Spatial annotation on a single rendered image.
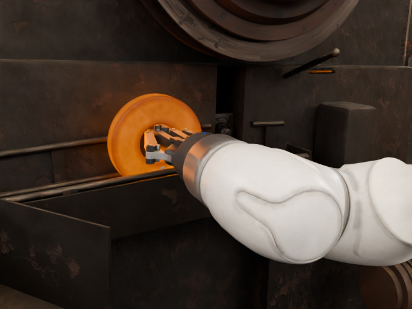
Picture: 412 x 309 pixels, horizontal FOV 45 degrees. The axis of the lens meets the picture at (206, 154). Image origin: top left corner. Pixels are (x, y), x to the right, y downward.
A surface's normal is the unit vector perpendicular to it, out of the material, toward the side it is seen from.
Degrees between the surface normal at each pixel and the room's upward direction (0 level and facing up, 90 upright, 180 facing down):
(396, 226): 80
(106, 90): 90
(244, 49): 90
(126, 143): 93
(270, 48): 90
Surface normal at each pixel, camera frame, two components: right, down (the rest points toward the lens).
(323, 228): 0.47, 0.22
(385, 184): -0.25, -0.55
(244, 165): -0.47, -0.71
